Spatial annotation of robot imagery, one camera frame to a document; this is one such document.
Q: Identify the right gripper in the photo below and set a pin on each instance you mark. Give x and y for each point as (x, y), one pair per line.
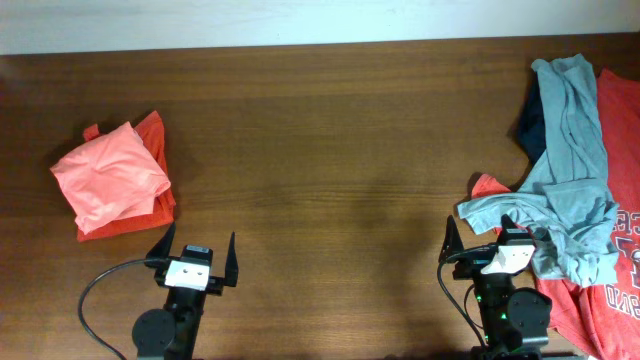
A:
(473, 267)

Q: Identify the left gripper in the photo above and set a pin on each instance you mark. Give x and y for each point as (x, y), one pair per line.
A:
(158, 257)

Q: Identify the grey t-shirt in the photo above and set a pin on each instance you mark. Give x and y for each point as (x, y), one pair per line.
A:
(565, 200)

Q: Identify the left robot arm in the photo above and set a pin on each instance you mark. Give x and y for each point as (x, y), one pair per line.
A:
(170, 332)

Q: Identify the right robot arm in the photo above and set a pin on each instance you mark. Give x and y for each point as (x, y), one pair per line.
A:
(514, 321)

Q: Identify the dark navy garment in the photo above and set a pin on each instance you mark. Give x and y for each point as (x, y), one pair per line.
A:
(530, 131)

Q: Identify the folded salmon pink shirt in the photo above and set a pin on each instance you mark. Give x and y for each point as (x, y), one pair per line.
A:
(112, 177)

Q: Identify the red printed t-shirt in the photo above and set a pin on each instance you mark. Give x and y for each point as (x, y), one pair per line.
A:
(603, 320)

